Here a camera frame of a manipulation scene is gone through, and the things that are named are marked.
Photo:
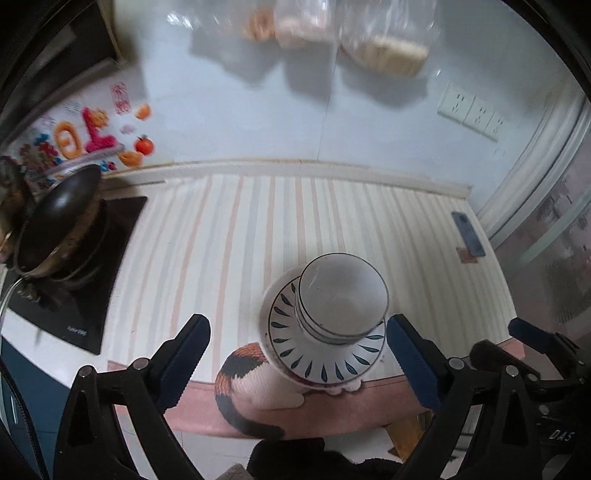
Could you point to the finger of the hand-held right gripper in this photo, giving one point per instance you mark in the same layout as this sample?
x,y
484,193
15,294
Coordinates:
x,y
531,333
489,353

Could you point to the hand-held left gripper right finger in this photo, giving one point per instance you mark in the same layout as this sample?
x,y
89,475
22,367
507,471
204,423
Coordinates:
x,y
413,364

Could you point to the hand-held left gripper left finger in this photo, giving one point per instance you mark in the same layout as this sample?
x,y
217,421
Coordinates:
x,y
184,364

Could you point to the blue petal pattern plate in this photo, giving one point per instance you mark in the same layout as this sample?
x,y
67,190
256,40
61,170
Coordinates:
x,y
323,360

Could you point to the large white floral plate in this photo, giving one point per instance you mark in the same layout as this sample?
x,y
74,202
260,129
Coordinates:
x,y
265,323

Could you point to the white bowl pink flowers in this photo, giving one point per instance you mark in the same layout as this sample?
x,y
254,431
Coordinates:
x,y
318,333

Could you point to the calico cat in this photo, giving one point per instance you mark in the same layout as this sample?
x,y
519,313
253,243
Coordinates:
x,y
251,378

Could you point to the blue phone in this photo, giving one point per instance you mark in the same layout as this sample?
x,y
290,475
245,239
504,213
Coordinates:
x,y
468,233

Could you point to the black induction cooktop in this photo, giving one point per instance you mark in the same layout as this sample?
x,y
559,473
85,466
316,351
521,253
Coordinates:
x,y
101,277

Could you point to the striped tablecloth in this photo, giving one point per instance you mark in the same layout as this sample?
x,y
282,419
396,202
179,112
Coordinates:
x,y
221,240

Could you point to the dark cloth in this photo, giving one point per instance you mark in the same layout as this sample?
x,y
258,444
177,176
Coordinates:
x,y
304,461

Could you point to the dark wok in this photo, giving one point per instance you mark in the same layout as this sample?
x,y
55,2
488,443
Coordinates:
x,y
60,221

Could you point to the plastic bag with bread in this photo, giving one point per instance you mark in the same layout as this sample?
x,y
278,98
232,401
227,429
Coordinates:
x,y
392,50

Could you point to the black range hood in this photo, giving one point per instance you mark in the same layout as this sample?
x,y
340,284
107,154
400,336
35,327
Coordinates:
x,y
51,41

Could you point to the clear plastic bag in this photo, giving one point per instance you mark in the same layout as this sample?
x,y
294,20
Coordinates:
x,y
194,14

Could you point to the plastic bag with buns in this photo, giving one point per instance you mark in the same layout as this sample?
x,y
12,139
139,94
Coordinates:
x,y
295,25

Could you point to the white door frame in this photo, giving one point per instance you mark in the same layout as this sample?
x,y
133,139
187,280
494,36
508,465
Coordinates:
x,y
521,184

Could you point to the white wall socket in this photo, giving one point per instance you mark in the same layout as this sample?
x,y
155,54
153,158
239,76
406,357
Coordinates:
x,y
480,117
455,104
495,127

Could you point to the colourful wall sticker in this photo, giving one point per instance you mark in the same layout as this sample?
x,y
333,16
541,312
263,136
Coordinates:
x,y
92,134

